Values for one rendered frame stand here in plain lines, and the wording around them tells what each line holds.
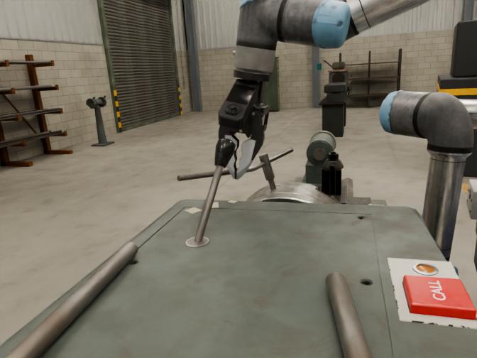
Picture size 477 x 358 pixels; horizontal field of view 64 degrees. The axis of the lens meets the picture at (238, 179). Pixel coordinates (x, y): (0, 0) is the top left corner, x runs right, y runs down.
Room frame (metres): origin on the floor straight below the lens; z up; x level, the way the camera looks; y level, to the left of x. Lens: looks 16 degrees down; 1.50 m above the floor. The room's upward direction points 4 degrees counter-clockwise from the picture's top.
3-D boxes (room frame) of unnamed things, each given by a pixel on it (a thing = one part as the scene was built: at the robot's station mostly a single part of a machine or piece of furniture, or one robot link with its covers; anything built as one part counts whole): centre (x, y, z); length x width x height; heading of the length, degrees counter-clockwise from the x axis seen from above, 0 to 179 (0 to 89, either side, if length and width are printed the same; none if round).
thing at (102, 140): (9.14, 3.21, 0.57); 0.47 x 0.37 x 1.14; 162
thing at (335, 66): (9.19, -2.33, 0.82); 2.22 x 0.91 x 1.64; 162
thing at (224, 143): (0.60, 0.02, 1.38); 0.04 x 0.03 x 0.05; 164
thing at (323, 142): (2.00, -0.45, 1.01); 0.30 x 0.20 x 0.29; 164
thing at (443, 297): (0.36, -0.20, 1.26); 0.06 x 0.06 x 0.02; 74
